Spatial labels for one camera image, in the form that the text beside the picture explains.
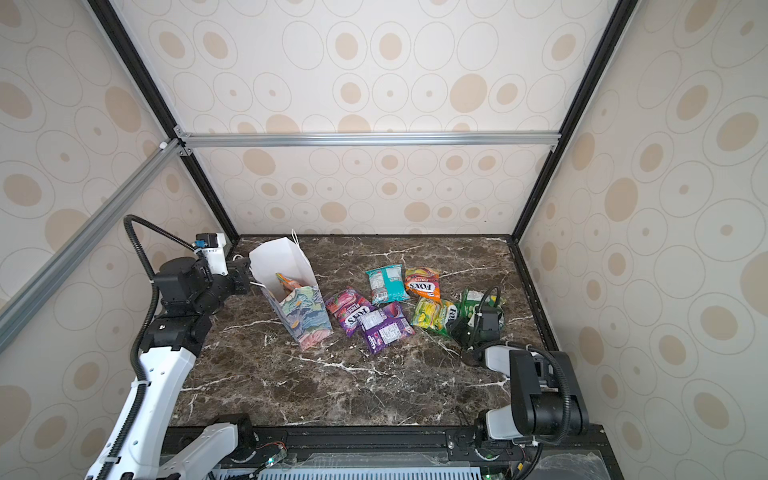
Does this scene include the yellow green Fox's candy packet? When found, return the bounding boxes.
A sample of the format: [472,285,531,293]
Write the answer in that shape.
[410,298,458,336]

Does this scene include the colourful painted paper bag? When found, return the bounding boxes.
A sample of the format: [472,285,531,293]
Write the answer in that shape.
[248,233,333,351]

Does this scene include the orange multicolour Fox's candy packet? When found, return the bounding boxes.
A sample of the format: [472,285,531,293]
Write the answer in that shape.
[275,272,303,294]

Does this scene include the purple snack packet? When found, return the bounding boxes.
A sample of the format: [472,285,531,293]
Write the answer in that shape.
[358,302,415,355]

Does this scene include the pink Fox's candy packet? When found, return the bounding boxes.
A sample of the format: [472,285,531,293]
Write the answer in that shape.
[324,288,375,337]

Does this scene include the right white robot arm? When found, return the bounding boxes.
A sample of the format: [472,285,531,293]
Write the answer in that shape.
[447,302,590,446]

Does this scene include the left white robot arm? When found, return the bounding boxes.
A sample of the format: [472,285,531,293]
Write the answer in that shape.
[86,257,251,479]

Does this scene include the green snack packet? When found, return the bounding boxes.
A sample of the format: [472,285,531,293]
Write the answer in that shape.
[458,289,505,319]

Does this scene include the orange red Fox's candy packet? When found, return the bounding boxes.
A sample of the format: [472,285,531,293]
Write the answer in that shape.
[404,267,441,302]

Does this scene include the teal snack packet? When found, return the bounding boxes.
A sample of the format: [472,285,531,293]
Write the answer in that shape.
[366,264,409,305]

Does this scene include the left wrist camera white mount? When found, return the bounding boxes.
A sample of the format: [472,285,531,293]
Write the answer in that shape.
[193,233,228,276]

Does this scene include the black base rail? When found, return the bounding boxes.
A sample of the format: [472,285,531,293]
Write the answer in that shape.
[199,417,623,479]

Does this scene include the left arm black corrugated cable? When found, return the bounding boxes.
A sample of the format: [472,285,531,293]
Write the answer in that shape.
[92,214,196,480]

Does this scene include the black vertical frame post right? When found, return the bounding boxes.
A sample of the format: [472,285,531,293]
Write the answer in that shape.
[511,0,639,245]

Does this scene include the black vertical frame post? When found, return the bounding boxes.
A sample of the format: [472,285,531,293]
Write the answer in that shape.
[85,0,241,245]
[511,0,639,245]

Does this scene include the aluminium horizontal back rail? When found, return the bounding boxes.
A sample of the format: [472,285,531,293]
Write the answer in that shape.
[174,130,561,148]

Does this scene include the aluminium left side rail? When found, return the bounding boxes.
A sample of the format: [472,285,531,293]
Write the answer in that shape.
[1,139,181,350]

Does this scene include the black vertical frame post left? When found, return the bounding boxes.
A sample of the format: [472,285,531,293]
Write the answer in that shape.
[85,0,241,245]

